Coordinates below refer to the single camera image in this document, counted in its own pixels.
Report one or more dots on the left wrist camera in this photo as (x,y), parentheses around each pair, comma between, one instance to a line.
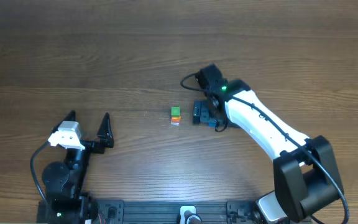
(67,135)

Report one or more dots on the mounting rail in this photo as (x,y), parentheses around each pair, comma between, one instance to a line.
(154,213)

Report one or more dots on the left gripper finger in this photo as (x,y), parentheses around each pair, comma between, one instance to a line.
(106,133)
(70,117)

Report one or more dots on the orange cube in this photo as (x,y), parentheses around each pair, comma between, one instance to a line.
(176,119)

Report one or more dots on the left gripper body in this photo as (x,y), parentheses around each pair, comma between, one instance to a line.
(93,147)

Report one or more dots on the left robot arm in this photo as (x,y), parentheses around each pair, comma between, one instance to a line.
(64,180)

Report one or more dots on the green cube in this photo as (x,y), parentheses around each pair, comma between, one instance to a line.
(175,111)

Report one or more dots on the blue cube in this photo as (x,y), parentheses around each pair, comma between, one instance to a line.
(212,124)

